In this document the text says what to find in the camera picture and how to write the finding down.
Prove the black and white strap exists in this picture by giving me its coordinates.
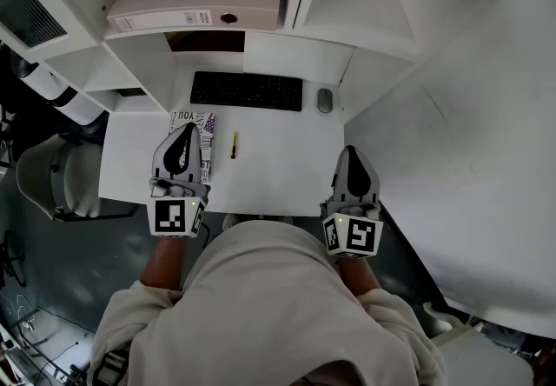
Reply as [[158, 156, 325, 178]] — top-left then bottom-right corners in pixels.
[[90, 348, 132, 386]]

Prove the person's left forearm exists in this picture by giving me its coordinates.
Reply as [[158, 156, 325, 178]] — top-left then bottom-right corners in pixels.
[[139, 236, 190, 292]]

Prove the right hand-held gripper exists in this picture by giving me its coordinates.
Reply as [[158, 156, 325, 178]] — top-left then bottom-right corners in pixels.
[[320, 144, 385, 261]]

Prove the person's right forearm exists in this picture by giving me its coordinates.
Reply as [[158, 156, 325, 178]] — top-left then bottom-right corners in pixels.
[[335, 256, 383, 296]]

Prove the white desk with shelf unit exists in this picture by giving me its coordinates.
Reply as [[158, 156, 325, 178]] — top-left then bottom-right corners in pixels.
[[0, 0, 510, 218]]

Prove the black floor cable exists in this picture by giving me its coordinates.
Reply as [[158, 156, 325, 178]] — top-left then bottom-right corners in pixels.
[[37, 307, 97, 373]]

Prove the white and black machine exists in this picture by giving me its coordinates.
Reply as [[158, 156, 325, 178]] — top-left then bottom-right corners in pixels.
[[8, 49, 110, 134]]

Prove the white ornate furniture piece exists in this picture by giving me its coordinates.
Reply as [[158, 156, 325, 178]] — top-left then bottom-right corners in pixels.
[[422, 300, 536, 386]]

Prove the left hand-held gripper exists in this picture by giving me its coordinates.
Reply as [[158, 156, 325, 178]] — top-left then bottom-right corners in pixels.
[[147, 121, 212, 240]]

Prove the grey ribbed grille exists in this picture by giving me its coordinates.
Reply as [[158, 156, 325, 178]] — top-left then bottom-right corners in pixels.
[[0, 0, 69, 49]]

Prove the black keyboard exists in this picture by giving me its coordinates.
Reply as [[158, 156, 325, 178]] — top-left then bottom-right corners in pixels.
[[189, 70, 304, 113]]

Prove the printed flag pattern book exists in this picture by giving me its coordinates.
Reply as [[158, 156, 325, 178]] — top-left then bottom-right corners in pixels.
[[168, 110, 219, 185]]

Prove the grey office chair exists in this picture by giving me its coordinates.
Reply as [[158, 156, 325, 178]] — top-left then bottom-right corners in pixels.
[[16, 130, 136, 223]]

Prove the person's beige sweater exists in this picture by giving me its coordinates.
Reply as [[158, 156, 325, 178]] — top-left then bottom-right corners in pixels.
[[88, 219, 449, 386]]

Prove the grey computer mouse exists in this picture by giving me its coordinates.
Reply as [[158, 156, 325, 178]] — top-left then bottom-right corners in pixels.
[[316, 87, 334, 114]]

